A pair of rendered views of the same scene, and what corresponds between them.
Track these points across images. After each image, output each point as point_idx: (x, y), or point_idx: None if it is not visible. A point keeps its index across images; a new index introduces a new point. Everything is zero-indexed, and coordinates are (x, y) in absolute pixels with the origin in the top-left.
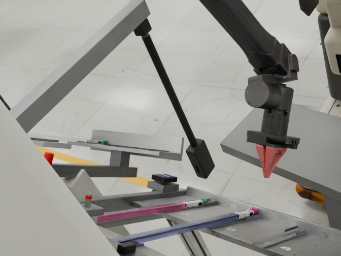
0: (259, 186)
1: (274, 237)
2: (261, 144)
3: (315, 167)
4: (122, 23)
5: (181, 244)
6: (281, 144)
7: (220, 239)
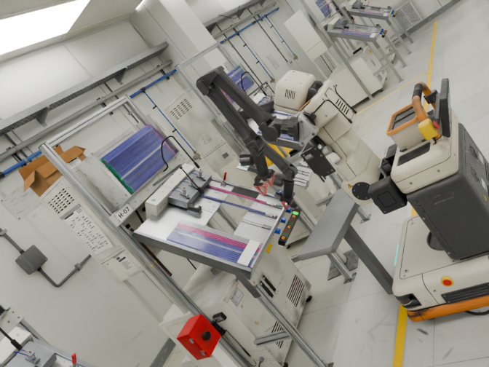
0: None
1: (255, 223)
2: None
3: (323, 219)
4: (175, 167)
5: (383, 233)
6: None
7: (391, 242)
